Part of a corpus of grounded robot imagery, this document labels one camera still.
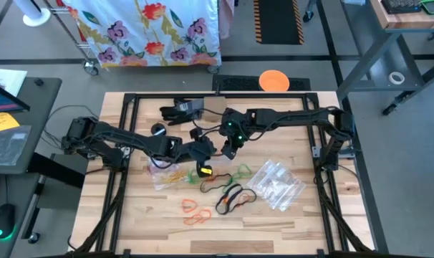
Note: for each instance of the grey cart leg with caster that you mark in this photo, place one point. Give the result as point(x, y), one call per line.
point(308, 16)

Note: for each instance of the orange rubber band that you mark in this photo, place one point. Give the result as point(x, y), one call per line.
point(183, 205)
point(202, 217)
point(240, 199)

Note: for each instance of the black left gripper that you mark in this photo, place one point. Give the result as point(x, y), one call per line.
point(202, 152)

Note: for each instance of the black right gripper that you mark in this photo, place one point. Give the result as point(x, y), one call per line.
point(238, 127)

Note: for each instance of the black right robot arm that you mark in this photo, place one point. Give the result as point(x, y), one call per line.
point(292, 116)

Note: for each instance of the wooden top workbench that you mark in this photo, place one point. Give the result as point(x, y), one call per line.
point(403, 21)

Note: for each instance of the brown cardboard box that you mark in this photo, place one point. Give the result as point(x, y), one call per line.
point(213, 104)

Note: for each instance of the green rubber band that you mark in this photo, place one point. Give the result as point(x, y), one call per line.
point(192, 179)
point(227, 184)
point(250, 173)

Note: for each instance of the dark grey desk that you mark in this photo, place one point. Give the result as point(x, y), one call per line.
point(41, 107)

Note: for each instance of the yellow tape tag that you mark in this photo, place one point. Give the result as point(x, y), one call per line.
point(206, 171)

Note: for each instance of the white paper sheet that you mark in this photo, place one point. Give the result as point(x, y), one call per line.
point(9, 77)

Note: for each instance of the yellow sticky note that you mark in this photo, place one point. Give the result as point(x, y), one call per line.
point(2, 122)

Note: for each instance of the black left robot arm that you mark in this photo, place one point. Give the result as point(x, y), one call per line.
point(113, 138)

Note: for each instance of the orange bowl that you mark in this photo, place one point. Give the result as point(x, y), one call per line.
point(274, 80)

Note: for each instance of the white tape roll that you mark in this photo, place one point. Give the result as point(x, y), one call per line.
point(391, 78)

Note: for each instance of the grey plastic bag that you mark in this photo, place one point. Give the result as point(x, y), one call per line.
point(5, 147)

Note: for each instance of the white round pedestal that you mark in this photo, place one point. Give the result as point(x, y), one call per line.
point(38, 19)

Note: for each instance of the floral fabric backdrop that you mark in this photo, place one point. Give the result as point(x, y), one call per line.
point(84, 46)

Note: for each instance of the pale pink cloth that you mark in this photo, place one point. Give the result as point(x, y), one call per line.
point(227, 18)

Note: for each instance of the hazard striped floor mat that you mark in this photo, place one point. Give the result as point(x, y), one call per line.
point(278, 21)

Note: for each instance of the wide black rubber band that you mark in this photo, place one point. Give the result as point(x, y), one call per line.
point(200, 185)
point(220, 209)
point(255, 196)

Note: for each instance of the floral print curtain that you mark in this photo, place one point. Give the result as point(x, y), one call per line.
point(149, 32)

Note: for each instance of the black keyboard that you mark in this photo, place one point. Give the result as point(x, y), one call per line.
point(399, 5)

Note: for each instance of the green tray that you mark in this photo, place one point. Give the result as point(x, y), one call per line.
point(423, 5)

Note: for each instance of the black computer mouse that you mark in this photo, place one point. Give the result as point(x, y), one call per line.
point(4, 218)

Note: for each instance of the computer monitor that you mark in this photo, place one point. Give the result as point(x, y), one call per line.
point(2, 100)

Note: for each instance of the black work gloves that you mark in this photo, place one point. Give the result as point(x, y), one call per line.
point(179, 112)

